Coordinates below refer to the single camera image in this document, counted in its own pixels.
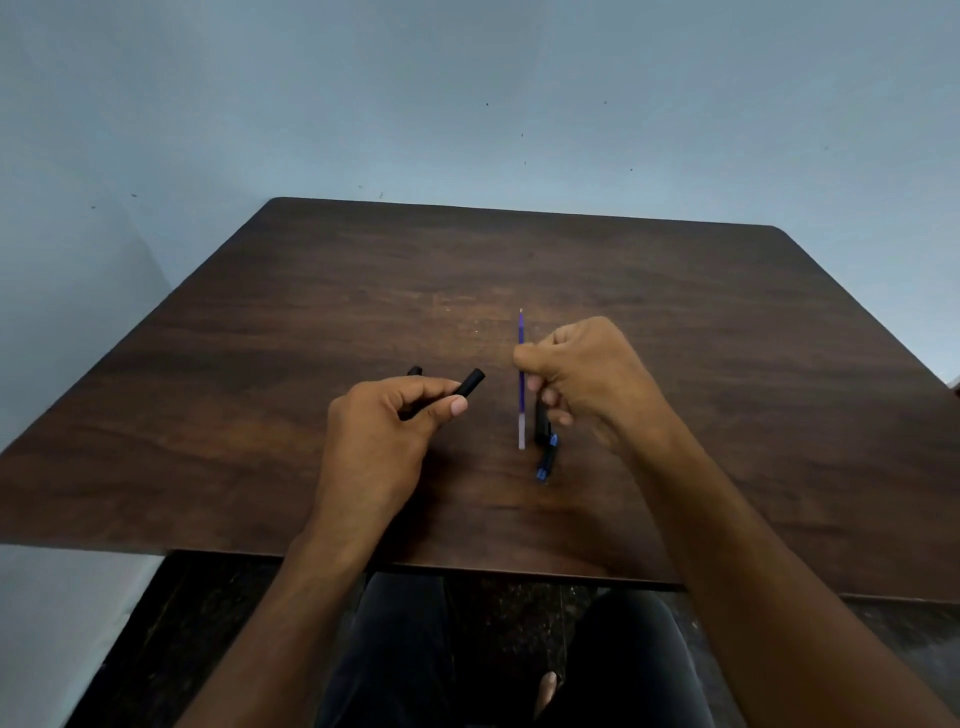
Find black pen barrel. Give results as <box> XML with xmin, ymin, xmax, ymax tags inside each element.
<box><xmin>401</xmin><ymin>365</ymin><xmax>487</xmax><ymax>422</ymax></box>

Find blue pen refill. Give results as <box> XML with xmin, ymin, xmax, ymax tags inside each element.
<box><xmin>516</xmin><ymin>308</ymin><xmax>527</xmax><ymax>451</ymax></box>

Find person's dark trousers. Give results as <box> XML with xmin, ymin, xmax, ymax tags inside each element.
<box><xmin>313</xmin><ymin>571</ymin><xmax>717</xmax><ymax>728</ymax></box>

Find person's bare foot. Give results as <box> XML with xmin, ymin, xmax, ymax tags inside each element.
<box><xmin>532</xmin><ymin>670</ymin><xmax>561</xmax><ymax>720</ymax></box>

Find person's right forearm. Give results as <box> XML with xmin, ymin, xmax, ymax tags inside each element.
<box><xmin>616</xmin><ymin>418</ymin><xmax>960</xmax><ymax>728</ymax></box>

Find person's left forearm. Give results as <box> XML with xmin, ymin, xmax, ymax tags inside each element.
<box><xmin>174</xmin><ymin>523</ymin><xmax>376</xmax><ymax>728</ymax></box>

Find person's right hand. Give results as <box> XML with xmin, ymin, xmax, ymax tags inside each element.
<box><xmin>512</xmin><ymin>315</ymin><xmax>678</xmax><ymax>453</ymax></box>

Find person's left hand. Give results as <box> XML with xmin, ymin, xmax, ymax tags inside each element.
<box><xmin>309</xmin><ymin>372</ymin><xmax>471</xmax><ymax>543</ymax></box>

